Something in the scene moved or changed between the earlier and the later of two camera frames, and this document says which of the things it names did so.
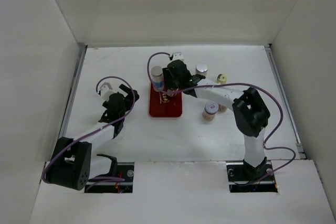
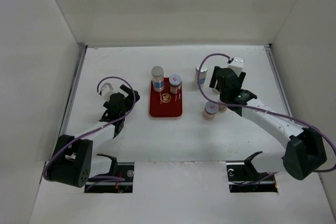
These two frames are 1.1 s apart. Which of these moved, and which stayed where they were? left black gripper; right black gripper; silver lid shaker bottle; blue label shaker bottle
Moved: right black gripper
Stayed: left black gripper; blue label shaker bottle; silver lid shaker bottle
